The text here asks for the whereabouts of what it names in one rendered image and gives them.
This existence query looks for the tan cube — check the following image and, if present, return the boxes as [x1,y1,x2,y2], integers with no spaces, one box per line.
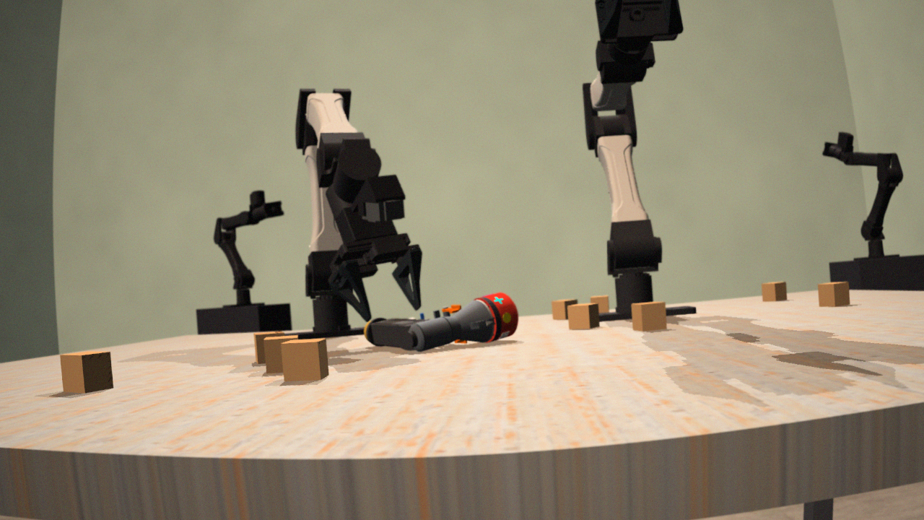
[632,302,667,332]
[60,352,113,394]
[567,303,600,329]
[263,335,298,373]
[590,295,609,313]
[818,282,850,307]
[254,331,284,364]
[281,339,329,381]
[762,282,787,302]
[552,300,578,320]

